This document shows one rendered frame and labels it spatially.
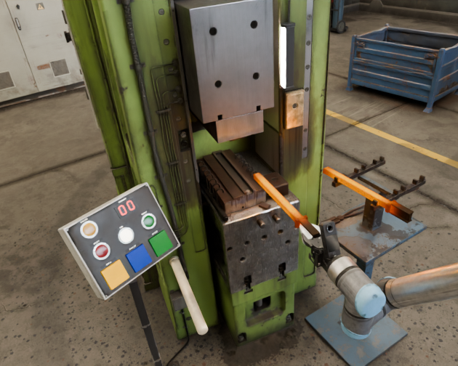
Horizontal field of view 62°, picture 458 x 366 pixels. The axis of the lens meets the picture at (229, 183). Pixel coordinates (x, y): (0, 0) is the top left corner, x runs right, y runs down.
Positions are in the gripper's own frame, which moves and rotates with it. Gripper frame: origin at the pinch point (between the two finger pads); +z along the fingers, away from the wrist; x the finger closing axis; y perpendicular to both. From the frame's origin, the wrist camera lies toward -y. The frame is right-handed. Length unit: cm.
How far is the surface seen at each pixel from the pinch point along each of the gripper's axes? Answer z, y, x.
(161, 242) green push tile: 22, 7, -48
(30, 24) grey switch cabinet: 554, 14, -105
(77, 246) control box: 19, -6, -74
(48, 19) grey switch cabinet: 559, 13, -80
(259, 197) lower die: 38.1, 13.8, 0.4
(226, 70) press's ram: 39, -46, -10
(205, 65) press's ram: 39, -49, -17
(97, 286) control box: 12, 7, -72
